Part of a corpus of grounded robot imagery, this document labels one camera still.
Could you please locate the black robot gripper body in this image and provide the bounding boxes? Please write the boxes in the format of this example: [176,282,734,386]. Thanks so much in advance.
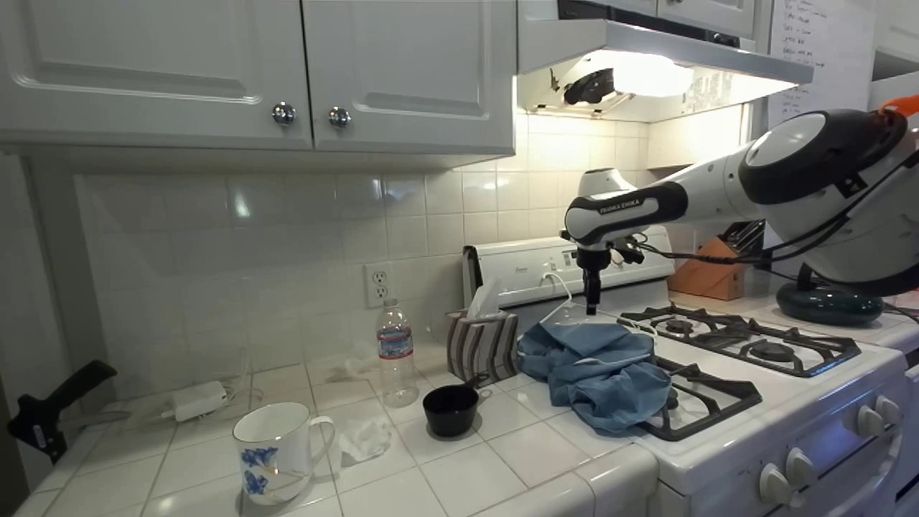
[576,244,643,272]

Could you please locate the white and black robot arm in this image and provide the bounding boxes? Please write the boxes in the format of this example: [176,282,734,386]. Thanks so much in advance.
[563,98,919,317]

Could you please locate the right upper cabinet door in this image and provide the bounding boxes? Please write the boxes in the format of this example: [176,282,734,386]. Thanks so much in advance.
[304,0,518,156]

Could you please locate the cabinet door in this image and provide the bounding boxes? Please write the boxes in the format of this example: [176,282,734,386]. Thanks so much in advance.
[0,0,310,149]
[304,0,518,156]

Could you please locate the right cabinet knob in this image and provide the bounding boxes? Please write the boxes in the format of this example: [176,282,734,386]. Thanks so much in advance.
[329,104,353,129]

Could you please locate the cabinet knob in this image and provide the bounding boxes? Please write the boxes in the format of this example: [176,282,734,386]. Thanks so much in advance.
[329,104,353,129]
[271,100,297,123]

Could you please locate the left cabinet knob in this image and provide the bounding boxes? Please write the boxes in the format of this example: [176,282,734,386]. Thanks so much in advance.
[271,100,297,123]

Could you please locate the left upper cabinet door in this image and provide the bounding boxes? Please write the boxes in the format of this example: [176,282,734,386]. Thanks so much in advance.
[0,0,310,149]

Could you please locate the blue cloth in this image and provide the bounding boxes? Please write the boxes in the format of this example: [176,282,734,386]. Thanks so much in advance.
[520,321,673,436]

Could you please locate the wooden knife block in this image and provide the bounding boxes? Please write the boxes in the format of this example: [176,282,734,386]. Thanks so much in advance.
[670,221,765,302]

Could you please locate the striped tissue box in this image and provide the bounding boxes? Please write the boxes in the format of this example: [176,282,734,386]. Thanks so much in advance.
[448,282,518,381]

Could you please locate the white range hood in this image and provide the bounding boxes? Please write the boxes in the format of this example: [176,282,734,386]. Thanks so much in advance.
[518,0,814,123]

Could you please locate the small black cup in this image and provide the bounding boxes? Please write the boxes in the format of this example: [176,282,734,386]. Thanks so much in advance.
[423,386,479,439]

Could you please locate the clear plastic water bottle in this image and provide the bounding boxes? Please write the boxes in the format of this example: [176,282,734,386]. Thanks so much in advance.
[377,300,416,407]

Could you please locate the dark green kettle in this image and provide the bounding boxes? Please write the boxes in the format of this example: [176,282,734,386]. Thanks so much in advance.
[777,264,881,327]

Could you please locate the white gas stove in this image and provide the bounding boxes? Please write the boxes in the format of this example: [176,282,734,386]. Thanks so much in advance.
[464,238,919,517]

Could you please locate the crumpled clear plastic wrap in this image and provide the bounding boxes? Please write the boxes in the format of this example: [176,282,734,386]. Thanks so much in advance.
[340,417,393,468]

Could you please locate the white paper sheet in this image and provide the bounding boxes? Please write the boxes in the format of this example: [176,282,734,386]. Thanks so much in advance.
[767,0,880,123]

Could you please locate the white mug blue flowers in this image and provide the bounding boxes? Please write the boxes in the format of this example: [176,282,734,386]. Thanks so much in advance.
[234,403,336,506]

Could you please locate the black handheld device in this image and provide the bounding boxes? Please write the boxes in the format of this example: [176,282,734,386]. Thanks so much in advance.
[6,360,116,462]

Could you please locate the white wall outlet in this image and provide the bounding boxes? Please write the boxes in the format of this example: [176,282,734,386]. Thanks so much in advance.
[365,264,390,308]

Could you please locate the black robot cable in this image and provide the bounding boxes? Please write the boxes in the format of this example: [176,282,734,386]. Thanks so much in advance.
[629,153,919,282]

